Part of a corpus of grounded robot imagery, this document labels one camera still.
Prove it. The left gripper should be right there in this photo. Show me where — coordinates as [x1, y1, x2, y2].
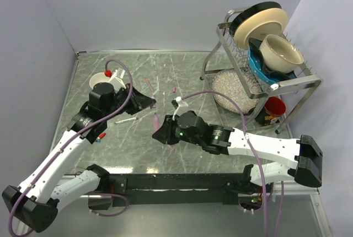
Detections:
[103, 83, 156, 120]

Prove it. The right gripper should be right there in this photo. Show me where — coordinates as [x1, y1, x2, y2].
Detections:
[152, 114, 203, 146]

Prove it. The pink highlighter pen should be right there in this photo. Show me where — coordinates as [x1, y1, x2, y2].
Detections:
[153, 113, 159, 131]

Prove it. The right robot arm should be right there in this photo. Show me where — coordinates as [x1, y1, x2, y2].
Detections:
[152, 111, 323, 192]

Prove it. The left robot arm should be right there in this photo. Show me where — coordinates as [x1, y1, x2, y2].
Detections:
[2, 83, 156, 236]

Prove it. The white marker pen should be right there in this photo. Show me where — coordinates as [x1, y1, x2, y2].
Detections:
[114, 117, 138, 125]

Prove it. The pink thin pen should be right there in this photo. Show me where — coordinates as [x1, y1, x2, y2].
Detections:
[145, 78, 154, 92]

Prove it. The small white bowl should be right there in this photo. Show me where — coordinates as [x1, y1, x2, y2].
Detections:
[89, 72, 110, 89]

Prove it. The red marker cap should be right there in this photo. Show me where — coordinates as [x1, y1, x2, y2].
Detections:
[98, 132, 106, 139]

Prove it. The black base bar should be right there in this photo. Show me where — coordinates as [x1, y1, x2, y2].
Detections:
[93, 171, 262, 205]

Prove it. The speckled glass plate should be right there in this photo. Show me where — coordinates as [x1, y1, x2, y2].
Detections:
[211, 69, 262, 114]

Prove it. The metal dish rack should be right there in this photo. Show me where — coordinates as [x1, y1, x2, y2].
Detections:
[200, 7, 323, 134]

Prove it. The red black mug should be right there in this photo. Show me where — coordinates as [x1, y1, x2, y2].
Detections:
[255, 96, 286, 126]

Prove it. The blue dotted bowl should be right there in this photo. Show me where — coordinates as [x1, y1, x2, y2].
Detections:
[248, 49, 296, 85]

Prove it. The black plate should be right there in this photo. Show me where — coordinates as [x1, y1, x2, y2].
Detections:
[229, 1, 282, 36]

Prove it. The cream ceramic bowl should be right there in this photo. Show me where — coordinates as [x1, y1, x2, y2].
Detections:
[259, 34, 304, 74]

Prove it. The large cream plate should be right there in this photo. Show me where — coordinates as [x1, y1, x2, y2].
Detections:
[233, 8, 288, 50]

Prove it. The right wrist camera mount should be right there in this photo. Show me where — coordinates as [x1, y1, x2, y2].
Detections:
[171, 96, 189, 120]

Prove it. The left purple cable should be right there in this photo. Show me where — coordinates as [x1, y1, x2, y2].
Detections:
[8, 59, 134, 235]

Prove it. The purple cable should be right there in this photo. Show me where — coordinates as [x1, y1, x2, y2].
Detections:
[8, 59, 134, 235]
[181, 90, 285, 237]

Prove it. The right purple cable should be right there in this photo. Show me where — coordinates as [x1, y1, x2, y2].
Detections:
[181, 90, 285, 237]

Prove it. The aluminium frame rail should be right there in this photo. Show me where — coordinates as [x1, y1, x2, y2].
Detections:
[284, 181, 319, 195]

